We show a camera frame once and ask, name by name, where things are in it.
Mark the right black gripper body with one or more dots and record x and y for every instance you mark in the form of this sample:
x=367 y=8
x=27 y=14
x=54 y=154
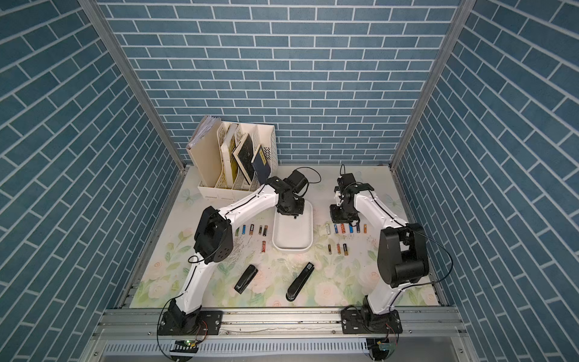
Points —
x=340 y=214

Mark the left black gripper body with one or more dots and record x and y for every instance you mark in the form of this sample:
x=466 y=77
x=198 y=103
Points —
x=294 y=207

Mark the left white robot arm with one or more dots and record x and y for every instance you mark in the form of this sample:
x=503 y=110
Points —
x=215 y=232

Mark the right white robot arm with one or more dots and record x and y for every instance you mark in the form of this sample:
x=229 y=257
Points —
x=402 y=257

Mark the white plastic storage box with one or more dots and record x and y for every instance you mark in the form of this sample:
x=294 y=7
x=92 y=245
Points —
x=294 y=234

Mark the dark blue notebook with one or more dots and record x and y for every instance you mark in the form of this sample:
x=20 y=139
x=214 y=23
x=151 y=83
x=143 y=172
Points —
x=261 y=165

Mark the beige desktop file organizer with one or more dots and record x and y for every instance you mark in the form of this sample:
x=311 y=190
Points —
x=211 y=150

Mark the long black stapler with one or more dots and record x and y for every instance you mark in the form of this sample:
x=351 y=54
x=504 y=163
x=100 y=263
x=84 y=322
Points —
x=297 y=285

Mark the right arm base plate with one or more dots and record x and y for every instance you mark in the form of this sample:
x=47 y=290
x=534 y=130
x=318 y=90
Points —
x=371 y=322

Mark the aluminium mounting rail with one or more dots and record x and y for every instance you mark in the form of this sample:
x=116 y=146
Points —
x=263 y=323

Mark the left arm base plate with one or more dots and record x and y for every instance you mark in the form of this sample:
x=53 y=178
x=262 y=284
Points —
x=201 y=322

